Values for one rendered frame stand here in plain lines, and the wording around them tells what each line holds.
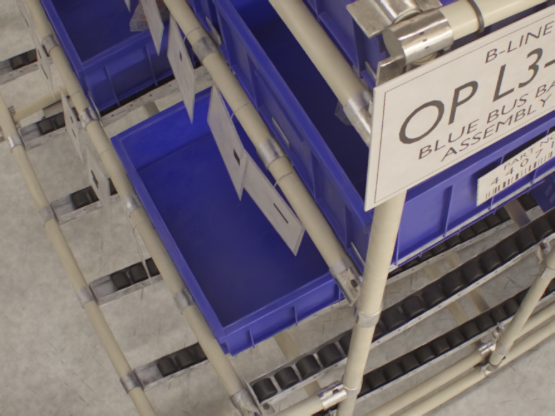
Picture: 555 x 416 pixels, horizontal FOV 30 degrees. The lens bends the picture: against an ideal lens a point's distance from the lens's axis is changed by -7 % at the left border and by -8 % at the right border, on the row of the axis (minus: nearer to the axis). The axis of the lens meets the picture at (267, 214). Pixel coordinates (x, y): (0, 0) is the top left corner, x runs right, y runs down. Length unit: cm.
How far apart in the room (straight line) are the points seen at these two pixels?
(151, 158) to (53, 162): 93
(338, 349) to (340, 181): 53
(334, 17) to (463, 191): 35
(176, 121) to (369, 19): 92
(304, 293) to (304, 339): 89
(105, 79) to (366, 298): 70
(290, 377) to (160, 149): 42
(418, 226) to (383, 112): 46
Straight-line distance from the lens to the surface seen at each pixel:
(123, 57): 176
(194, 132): 176
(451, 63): 84
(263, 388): 163
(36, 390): 245
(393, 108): 84
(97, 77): 177
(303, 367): 164
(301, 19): 105
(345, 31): 99
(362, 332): 138
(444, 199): 126
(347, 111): 100
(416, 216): 125
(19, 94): 279
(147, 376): 196
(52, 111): 260
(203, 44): 150
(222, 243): 171
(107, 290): 203
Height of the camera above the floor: 230
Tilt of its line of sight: 65 degrees down
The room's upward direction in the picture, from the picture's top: 2 degrees counter-clockwise
